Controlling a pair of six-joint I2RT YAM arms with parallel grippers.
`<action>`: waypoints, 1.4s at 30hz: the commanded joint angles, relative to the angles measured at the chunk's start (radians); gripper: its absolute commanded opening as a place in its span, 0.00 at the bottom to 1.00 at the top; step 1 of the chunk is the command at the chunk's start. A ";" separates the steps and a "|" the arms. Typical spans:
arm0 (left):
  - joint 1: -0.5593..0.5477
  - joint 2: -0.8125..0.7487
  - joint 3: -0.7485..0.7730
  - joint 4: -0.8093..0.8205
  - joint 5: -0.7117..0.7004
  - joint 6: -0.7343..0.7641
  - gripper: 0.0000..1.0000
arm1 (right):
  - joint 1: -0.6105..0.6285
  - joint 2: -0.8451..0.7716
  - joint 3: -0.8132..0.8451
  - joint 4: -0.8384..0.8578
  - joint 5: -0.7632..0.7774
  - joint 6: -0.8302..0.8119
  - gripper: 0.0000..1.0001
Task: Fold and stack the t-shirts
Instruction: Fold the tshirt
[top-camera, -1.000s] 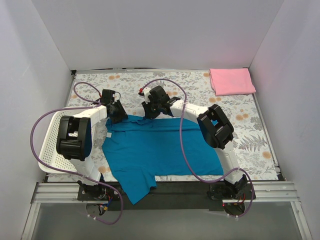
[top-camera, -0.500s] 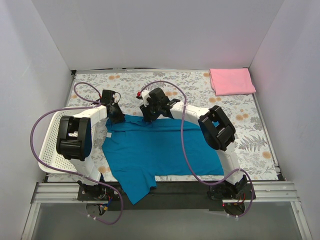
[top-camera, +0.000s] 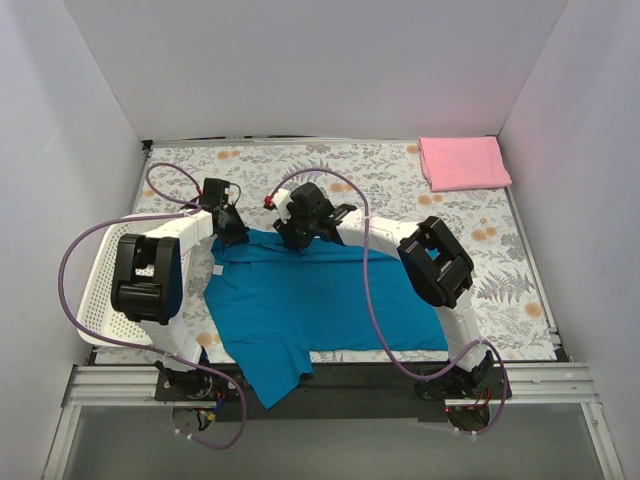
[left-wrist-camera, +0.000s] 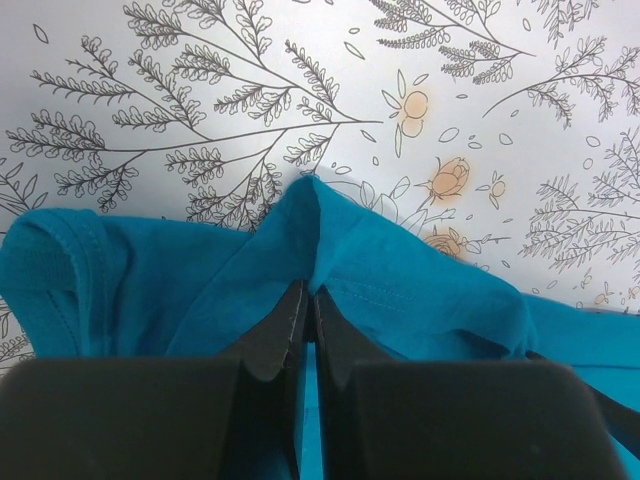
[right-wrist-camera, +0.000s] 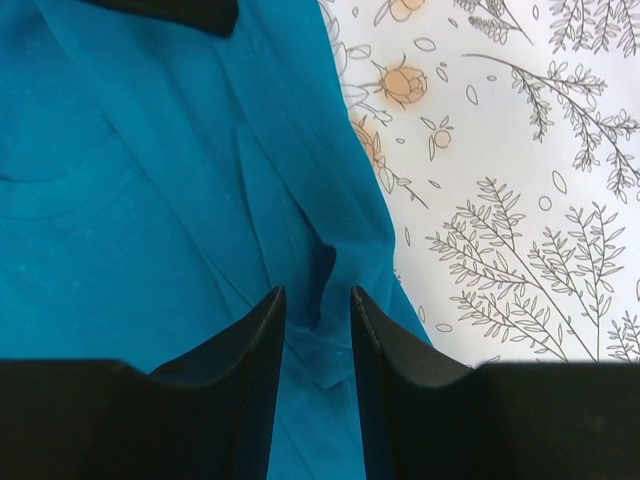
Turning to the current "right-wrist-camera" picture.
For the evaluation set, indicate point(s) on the teal blue t shirt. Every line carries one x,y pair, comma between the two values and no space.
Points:
157,182

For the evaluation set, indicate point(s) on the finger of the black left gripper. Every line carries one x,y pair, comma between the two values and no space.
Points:
215,17

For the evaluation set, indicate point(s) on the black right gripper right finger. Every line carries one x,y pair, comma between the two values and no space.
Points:
424,415

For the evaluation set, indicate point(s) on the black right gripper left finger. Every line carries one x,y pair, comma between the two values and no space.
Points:
207,414

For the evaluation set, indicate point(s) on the floral patterned table mat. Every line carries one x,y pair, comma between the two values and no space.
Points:
505,139

